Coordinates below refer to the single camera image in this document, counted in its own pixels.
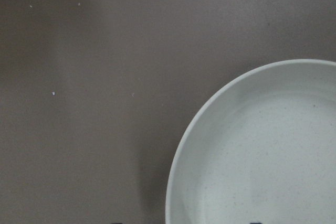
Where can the round cream plate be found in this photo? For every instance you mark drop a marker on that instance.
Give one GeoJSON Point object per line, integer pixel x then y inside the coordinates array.
{"type": "Point", "coordinates": [261, 149]}

